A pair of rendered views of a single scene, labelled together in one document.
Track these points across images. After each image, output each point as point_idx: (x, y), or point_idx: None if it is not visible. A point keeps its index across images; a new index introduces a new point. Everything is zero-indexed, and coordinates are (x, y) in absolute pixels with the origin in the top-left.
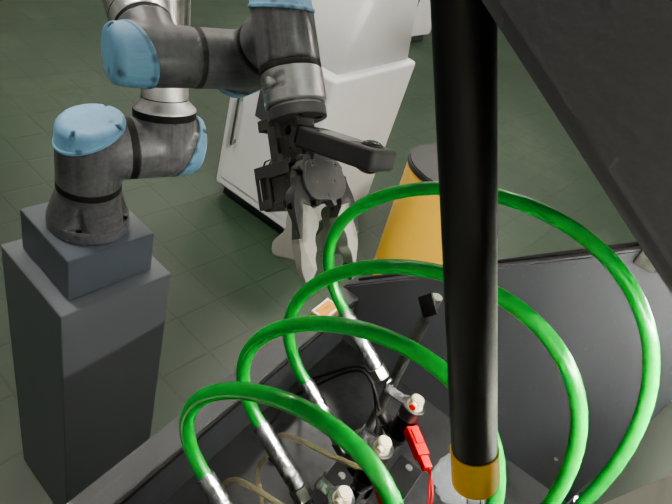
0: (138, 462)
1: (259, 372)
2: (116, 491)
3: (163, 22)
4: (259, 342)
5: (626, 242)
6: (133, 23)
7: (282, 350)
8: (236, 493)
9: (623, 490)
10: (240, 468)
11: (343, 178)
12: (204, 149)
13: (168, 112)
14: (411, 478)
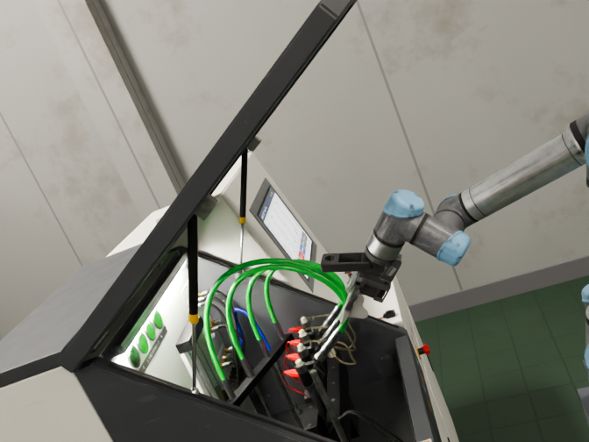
0: (406, 355)
1: (412, 402)
2: (400, 349)
3: (447, 202)
4: None
5: (208, 406)
6: (448, 196)
7: (417, 417)
8: (394, 424)
9: None
10: (404, 429)
11: (353, 283)
12: (585, 357)
13: (588, 307)
14: (306, 424)
